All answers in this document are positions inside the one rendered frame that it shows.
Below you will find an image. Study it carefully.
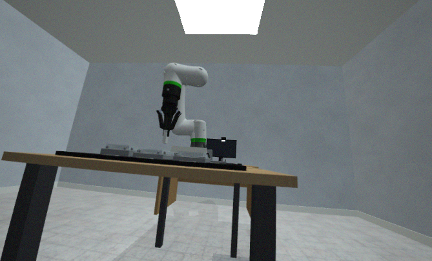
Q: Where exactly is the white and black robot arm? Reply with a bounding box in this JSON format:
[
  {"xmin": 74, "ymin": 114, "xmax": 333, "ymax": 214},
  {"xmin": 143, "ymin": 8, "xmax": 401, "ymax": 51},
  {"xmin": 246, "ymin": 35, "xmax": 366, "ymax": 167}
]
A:
[{"xmin": 162, "ymin": 63, "xmax": 208, "ymax": 148}]

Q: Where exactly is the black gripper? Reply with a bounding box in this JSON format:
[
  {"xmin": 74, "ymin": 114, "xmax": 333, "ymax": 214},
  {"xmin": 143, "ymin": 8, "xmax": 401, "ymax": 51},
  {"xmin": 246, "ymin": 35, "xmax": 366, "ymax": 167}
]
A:
[{"xmin": 156, "ymin": 96, "xmax": 181, "ymax": 143}]

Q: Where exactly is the white button panel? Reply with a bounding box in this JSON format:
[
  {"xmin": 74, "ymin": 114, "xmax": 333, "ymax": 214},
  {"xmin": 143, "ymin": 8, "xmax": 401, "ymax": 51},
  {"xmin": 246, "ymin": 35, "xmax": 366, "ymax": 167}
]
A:
[{"xmin": 170, "ymin": 146, "xmax": 211, "ymax": 158}]

